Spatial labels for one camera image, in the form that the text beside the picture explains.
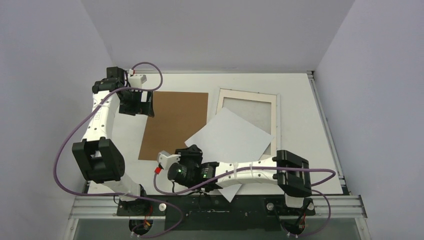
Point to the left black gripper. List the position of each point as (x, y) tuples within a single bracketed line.
[(141, 108)]

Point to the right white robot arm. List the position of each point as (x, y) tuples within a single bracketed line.
[(286, 170)]

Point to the white picture frame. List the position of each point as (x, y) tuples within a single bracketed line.
[(275, 109)]

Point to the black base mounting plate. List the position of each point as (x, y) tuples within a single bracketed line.
[(215, 213)]

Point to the brown backing board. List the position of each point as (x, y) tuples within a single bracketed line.
[(177, 116)]

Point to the sunset landscape photo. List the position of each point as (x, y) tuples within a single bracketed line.
[(230, 139)]

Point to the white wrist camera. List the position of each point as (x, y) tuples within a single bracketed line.
[(136, 80), (165, 160)]

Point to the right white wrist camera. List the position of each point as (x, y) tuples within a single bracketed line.
[(165, 160)]

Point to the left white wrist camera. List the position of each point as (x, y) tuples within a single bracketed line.
[(136, 80)]

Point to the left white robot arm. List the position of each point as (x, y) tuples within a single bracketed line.
[(98, 158)]

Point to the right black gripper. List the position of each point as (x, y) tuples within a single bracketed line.
[(191, 153)]

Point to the aluminium front rail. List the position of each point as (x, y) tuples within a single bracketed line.
[(103, 207)]

